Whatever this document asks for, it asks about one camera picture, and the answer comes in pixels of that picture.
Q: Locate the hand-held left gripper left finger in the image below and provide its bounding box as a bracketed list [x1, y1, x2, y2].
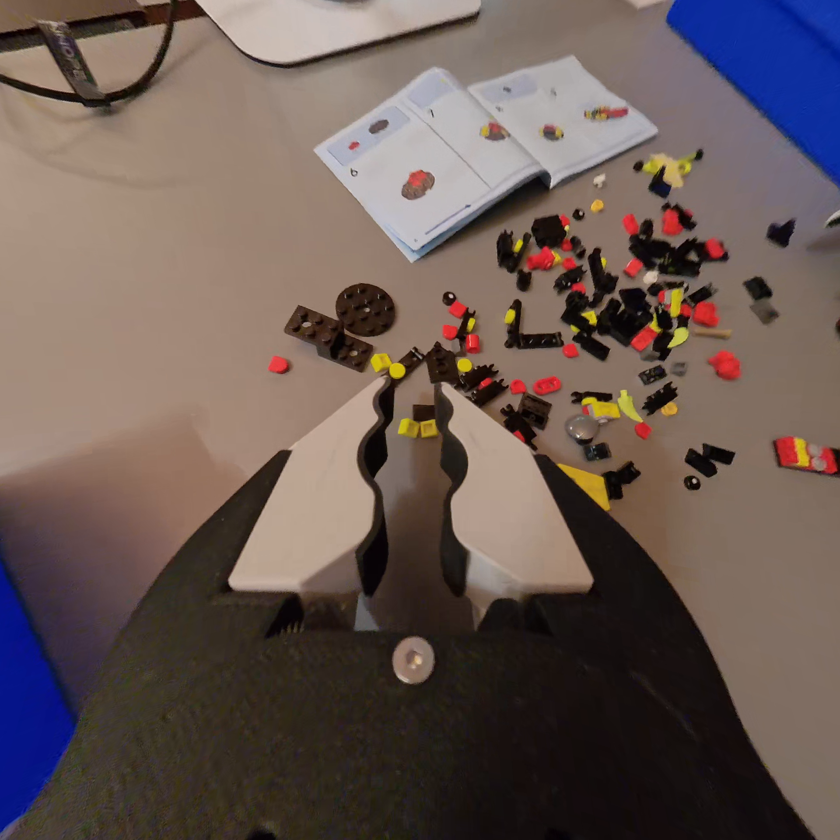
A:
[226, 375, 398, 597]

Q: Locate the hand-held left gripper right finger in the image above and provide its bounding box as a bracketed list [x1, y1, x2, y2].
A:
[433, 382, 596, 608]

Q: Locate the pile of lego pieces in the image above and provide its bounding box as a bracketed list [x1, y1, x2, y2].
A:
[268, 197, 742, 513]

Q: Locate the long red black lego assembly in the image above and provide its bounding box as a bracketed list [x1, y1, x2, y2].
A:
[773, 435, 840, 478]

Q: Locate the blue plastic bin with tag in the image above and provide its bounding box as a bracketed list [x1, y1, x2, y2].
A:
[0, 558, 74, 828]

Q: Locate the light blue instruction booklet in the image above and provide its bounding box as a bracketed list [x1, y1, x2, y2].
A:
[314, 54, 659, 263]

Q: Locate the black cable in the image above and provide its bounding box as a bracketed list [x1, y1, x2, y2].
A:
[0, 0, 179, 109]

